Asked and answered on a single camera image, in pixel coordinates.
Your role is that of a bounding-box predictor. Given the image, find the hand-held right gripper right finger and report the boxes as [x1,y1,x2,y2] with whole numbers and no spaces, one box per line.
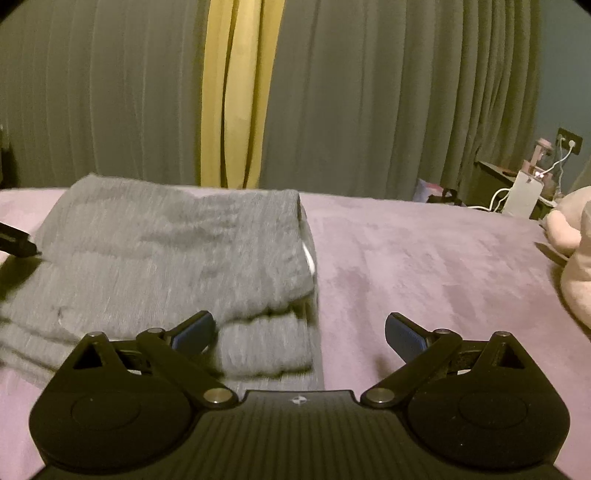
[359,311,527,409]

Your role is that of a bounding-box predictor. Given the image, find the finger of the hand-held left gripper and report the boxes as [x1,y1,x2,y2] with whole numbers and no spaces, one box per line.
[0,222,41,257]

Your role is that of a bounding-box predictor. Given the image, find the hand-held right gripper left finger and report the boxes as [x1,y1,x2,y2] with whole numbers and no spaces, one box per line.
[69,311,236,409]

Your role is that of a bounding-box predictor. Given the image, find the grey pants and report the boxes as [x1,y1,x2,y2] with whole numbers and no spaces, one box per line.
[0,173,327,393]

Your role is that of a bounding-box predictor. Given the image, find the green curtain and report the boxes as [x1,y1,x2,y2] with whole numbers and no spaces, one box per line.
[261,0,544,202]
[0,0,211,190]

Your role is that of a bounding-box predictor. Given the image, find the dark nightstand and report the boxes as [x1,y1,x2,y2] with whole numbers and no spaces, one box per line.
[464,160,555,220]

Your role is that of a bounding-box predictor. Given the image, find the white box device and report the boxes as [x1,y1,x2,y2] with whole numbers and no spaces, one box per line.
[501,170,546,217]

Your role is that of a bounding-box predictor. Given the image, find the pale pink plush toy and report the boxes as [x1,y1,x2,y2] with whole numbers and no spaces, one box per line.
[538,185,591,331]

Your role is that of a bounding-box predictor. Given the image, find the pink bottle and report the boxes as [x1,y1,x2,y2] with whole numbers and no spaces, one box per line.
[529,137,555,177]

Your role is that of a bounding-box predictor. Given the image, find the yellow curtain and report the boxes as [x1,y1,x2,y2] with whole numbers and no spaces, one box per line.
[199,0,282,190]

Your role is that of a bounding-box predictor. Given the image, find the patterned bag with dark handles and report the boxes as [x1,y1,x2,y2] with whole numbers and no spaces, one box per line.
[413,178,467,206]

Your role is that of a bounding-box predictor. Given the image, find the white charging cable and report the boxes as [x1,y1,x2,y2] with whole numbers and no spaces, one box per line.
[488,186,514,213]
[538,137,576,180]

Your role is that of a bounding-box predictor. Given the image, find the wall socket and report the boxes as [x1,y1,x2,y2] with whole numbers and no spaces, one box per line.
[556,128,583,156]

